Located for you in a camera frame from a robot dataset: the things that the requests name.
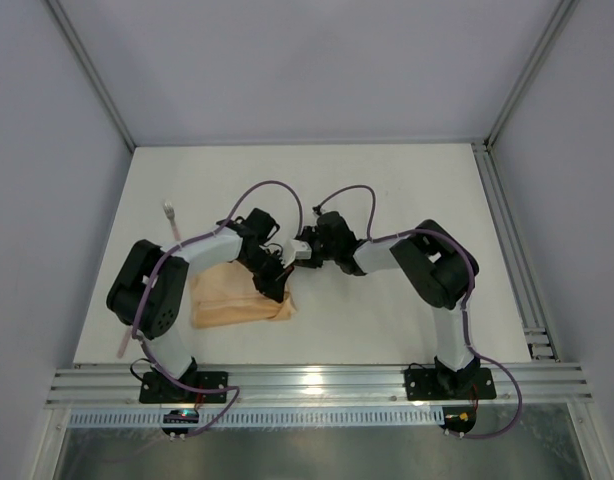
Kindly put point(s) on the aluminium rail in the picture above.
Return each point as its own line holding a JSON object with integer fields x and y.
{"x": 534, "y": 317}
{"x": 112, "y": 385}

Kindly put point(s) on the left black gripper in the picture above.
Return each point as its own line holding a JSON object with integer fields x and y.
{"x": 269, "y": 273}

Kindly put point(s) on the left frame post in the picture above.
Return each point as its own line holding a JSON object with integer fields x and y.
{"x": 78, "y": 49}

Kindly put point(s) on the left black controller board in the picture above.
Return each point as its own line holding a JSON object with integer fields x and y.
{"x": 179, "y": 424}

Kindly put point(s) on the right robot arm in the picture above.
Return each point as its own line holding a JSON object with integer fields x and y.
{"x": 440, "y": 270}

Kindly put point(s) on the front aluminium rail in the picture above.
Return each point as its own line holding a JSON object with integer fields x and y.
{"x": 112, "y": 385}

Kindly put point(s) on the frame post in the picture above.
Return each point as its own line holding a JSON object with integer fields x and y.
{"x": 555, "y": 25}
{"x": 78, "y": 49}

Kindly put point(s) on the silver fork pink handle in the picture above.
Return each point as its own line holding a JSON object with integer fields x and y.
{"x": 169, "y": 212}

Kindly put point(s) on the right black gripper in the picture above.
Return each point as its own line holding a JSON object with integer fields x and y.
{"x": 310, "y": 245}

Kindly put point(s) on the orange cloth napkin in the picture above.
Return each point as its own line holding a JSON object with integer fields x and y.
{"x": 225, "y": 295}

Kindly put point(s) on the white slotted cable duct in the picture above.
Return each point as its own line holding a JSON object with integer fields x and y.
{"x": 259, "y": 417}

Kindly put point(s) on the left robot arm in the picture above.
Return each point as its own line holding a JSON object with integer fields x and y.
{"x": 147, "y": 292}

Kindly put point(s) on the black controller board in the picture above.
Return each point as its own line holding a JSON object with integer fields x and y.
{"x": 179, "y": 424}
{"x": 458, "y": 421}

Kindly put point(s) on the right frame post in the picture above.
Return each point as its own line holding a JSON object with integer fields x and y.
{"x": 555, "y": 25}

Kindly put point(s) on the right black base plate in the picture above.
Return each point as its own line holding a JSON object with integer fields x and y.
{"x": 439, "y": 382}

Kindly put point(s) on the pink handled utensil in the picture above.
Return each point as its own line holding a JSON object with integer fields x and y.
{"x": 123, "y": 344}

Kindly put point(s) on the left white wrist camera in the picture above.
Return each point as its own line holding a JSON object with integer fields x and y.
{"x": 295, "y": 250}

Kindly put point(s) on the right side aluminium rail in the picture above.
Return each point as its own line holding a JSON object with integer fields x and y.
{"x": 534, "y": 317}

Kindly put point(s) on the right black controller board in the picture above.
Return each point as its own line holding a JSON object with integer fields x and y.
{"x": 458, "y": 421}

